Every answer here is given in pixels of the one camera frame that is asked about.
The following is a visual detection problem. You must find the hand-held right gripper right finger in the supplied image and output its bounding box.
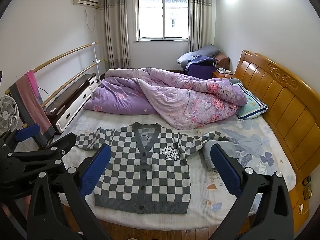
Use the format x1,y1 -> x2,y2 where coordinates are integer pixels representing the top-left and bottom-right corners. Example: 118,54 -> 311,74
210,144 -> 294,240

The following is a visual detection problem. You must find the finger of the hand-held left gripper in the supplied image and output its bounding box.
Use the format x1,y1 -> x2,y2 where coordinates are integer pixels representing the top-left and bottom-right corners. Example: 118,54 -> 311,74
0,124 -> 40,155
6,134 -> 77,167

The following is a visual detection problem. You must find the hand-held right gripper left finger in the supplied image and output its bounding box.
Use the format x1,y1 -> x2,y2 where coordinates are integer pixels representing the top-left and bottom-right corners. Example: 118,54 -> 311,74
26,144 -> 113,240

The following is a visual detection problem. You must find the grey white checkered cardigan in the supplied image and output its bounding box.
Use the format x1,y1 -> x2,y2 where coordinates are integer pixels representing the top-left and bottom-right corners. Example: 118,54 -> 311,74
75,122 -> 232,215

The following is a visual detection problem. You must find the grey folded garment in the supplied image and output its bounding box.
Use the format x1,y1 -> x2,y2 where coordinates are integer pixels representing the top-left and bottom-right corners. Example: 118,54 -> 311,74
204,140 -> 240,172

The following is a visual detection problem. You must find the white electric fan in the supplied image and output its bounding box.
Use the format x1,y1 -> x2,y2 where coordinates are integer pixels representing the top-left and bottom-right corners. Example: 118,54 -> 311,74
0,95 -> 20,135

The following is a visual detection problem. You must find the pink grey towel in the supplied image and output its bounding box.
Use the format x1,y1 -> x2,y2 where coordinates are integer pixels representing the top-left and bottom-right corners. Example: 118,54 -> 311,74
9,70 -> 55,147

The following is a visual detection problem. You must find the dark topped white cabinet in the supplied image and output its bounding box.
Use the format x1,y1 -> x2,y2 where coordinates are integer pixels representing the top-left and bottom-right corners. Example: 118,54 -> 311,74
45,73 -> 98,134

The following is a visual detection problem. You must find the light blue striped pillow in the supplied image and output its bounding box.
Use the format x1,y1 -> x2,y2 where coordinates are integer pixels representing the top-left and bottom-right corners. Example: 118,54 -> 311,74
234,82 -> 269,120

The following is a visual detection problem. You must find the purple floral quilt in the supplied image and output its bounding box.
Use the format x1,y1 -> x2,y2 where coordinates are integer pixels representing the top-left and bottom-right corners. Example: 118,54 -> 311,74
84,67 -> 248,130

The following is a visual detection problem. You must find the wooden bed headboard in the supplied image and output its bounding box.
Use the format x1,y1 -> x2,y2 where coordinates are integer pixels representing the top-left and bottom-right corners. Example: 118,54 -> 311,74
234,50 -> 320,180

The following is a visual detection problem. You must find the wooden nightstand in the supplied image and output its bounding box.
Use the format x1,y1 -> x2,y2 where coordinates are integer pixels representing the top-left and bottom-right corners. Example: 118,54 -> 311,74
212,69 -> 235,80

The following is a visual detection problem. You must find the dark purple cloth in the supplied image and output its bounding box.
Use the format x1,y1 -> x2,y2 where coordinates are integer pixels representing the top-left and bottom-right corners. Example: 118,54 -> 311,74
186,56 -> 217,78

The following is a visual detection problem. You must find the brown pillow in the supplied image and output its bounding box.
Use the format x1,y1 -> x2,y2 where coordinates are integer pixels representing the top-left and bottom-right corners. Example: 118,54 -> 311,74
215,53 -> 230,69

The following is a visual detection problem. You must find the blue grey pillow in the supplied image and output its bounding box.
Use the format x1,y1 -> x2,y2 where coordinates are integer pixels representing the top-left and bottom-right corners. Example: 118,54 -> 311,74
176,44 -> 222,67

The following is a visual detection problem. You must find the beige striped curtain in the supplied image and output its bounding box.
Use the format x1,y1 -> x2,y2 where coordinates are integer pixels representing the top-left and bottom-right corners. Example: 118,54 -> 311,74
104,0 -> 132,72
189,0 -> 215,53

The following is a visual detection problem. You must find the white framed window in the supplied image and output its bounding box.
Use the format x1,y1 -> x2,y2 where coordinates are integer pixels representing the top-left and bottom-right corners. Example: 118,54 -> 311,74
135,0 -> 190,42

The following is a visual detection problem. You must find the gold wall socket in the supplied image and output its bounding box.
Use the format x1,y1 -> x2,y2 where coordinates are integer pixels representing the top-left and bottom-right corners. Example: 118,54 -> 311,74
302,184 -> 313,201

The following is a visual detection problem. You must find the white barre post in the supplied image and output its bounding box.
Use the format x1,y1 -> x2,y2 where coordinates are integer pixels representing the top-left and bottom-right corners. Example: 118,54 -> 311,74
92,42 -> 102,83

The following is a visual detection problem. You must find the white air conditioner cable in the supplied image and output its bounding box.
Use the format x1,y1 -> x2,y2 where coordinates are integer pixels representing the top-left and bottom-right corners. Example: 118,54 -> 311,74
84,10 -> 97,32

